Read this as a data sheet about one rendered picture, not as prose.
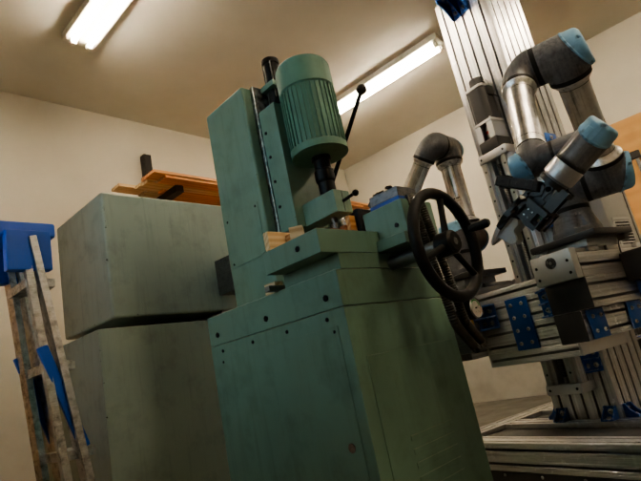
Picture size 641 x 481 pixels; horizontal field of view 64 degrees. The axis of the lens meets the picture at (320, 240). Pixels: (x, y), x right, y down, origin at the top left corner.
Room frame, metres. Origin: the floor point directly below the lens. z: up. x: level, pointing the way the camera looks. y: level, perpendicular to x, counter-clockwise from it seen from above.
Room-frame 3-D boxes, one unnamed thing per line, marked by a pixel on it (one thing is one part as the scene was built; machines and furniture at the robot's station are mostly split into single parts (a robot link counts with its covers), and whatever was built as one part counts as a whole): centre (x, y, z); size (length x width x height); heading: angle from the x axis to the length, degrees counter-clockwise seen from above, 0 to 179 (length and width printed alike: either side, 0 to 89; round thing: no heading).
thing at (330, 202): (1.47, -0.04, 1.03); 0.14 x 0.07 x 0.09; 47
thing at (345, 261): (1.41, -0.10, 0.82); 0.40 x 0.21 x 0.04; 137
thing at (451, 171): (2.15, -0.63, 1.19); 0.15 x 0.12 x 0.55; 139
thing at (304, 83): (1.45, -0.05, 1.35); 0.18 x 0.18 x 0.31
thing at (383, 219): (1.35, -0.22, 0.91); 0.15 x 0.14 x 0.09; 137
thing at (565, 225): (1.64, -0.82, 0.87); 0.15 x 0.15 x 0.10
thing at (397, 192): (1.35, -0.23, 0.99); 0.13 x 0.11 x 0.06; 137
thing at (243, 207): (1.65, 0.16, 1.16); 0.22 x 0.22 x 0.72; 47
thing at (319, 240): (1.41, -0.16, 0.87); 0.61 x 0.30 x 0.06; 137
